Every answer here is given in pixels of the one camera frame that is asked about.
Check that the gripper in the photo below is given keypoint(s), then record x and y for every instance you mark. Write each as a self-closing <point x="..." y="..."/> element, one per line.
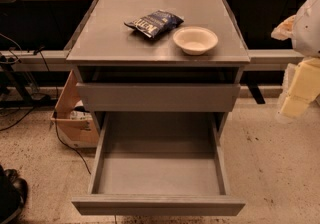
<point x="309" y="31"/>

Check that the grey drawer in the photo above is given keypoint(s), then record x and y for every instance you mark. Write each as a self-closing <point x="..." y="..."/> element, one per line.
<point x="158" y="97"/>
<point x="161" y="164"/>

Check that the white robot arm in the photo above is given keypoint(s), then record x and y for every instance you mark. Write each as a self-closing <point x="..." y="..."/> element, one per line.
<point x="303" y="29"/>

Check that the grey drawer cabinet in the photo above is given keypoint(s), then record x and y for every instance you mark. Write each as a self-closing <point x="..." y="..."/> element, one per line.
<point x="107" y="51"/>

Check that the grey top drawer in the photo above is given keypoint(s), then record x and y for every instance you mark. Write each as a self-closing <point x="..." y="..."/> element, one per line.
<point x="158" y="97"/>

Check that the white bowl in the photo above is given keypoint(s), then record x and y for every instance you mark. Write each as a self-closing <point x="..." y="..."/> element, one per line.
<point x="195" y="40"/>

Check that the blue chip bag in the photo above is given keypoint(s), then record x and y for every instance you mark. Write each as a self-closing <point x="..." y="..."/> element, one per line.
<point x="155" y="23"/>

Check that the cardboard box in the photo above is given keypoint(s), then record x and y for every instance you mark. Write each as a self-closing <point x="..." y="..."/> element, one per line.
<point x="75" y="128"/>

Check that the black shoes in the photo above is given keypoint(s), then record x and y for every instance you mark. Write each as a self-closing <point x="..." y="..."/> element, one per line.
<point x="13" y="195"/>

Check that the grey metal rail frame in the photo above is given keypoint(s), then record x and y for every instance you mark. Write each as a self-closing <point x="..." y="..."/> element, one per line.
<point x="261" y="59"/>

